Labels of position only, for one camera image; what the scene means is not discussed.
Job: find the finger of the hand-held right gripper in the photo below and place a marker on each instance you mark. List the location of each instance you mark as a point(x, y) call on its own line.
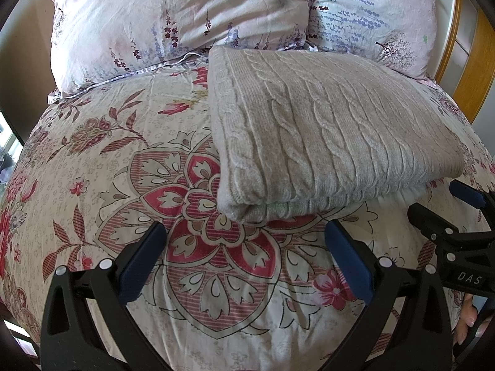
point(466, 195)
point(433, 220)

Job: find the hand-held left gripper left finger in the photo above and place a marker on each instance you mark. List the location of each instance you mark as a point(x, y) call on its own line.
point(142, 264)

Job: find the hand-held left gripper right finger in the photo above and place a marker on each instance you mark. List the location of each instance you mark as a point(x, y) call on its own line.
point(348, 262)

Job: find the person's right hand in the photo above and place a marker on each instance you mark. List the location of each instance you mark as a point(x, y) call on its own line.
point(464, 317)

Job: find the red floral cream bedspread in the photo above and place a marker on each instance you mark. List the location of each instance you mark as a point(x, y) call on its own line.
point(232, 317)

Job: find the wooden headboard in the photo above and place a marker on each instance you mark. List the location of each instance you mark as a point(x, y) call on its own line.
point(475, 65)

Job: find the pale floral pillow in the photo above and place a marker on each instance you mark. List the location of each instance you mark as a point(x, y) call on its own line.
point(154, 19)
point(367, 7)

